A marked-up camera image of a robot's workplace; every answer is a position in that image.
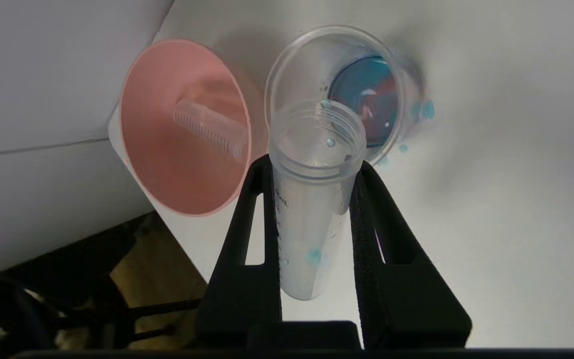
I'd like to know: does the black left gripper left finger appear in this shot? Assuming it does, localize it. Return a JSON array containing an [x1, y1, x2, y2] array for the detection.
[[195, 155, 283, 350]]

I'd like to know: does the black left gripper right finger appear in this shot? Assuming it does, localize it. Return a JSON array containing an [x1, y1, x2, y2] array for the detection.
[[349, 161, 472, 350]]

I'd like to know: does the blue pigment test tube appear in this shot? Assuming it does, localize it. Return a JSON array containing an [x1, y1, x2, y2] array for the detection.
[[269, 99, 367, 301]]

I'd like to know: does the red pigment test tube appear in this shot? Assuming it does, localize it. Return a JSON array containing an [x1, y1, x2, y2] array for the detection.
[[172, 99, 249, 163]]

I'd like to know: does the pink bowl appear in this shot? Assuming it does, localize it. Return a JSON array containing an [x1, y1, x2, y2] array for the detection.
[[119, 39, 269, 216]]

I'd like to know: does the clear glass beaker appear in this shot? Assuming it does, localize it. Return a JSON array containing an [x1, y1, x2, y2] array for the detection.
[[265, 25, 425, 166]]

